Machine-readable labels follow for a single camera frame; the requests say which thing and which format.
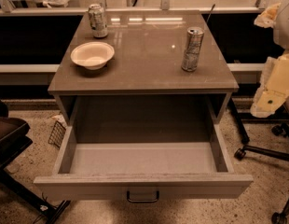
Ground slim redbull can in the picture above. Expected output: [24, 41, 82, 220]
[181, 27, 204, 72]

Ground thin black antenna rod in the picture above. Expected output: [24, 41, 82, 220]
[206, 4, 215, 24]

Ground short soda can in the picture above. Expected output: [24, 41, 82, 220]
[88, 4, 108, 38]

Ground open grey top drawer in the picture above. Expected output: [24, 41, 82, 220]
[33, 94, 255, 202]

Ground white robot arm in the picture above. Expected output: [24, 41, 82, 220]
[250, 0, 289, 118]

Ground black drawer handle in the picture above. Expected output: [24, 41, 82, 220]
[126, 191, 159, 203]

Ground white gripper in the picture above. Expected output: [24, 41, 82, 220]
[250, 3, 289, 118]

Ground grey drawer cabinet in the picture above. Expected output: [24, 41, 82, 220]
[47, 9, 240, 126]

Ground black chair left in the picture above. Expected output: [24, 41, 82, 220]
[0, 100, 70, 224]

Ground wire mesh basket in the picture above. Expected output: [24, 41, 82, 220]
[48, 121, 66, 148]

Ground white paper bowl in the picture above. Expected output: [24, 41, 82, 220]
[71, 42, 115, 70]

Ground black office chair right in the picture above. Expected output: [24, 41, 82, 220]
[228, 97, 289, 224]

